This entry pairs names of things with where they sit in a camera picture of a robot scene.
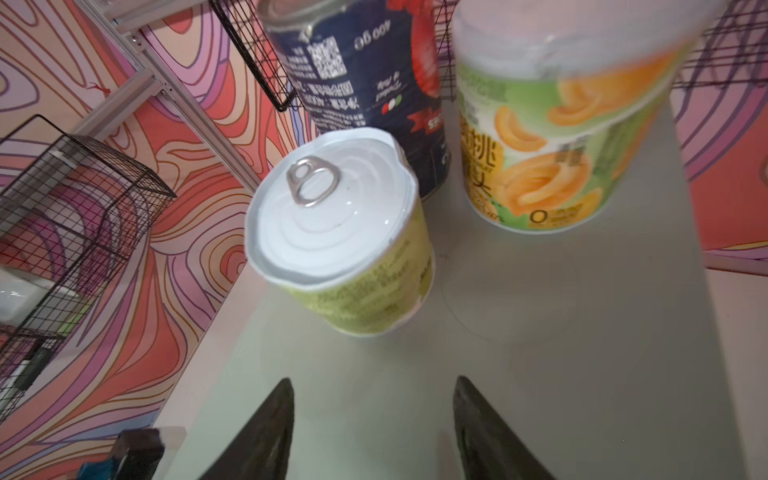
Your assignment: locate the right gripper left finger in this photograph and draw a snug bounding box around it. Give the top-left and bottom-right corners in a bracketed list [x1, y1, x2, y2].
[200, 378, 295, 480]

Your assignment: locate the orange peach can large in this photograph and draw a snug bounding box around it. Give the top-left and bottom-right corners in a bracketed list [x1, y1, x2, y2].
[451, 1, 725, 234]

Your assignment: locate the black wire basket left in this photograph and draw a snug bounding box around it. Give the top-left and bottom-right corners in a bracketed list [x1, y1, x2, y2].
[1, 114, 176, 419]

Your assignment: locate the dark blue tomato can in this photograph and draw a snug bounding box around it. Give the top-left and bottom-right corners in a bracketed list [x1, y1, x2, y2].
[256, 0, 450, 198]

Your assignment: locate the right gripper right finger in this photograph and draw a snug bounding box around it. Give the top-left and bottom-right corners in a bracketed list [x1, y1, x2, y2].
[453, 376, 555, 480]

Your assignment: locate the grey metal cabinet counter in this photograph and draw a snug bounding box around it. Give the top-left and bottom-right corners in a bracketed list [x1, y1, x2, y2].
[168, 109, 747, 479]

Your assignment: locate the green label can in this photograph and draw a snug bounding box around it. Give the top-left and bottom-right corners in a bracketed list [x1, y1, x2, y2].
[245, 127, 435, 337]

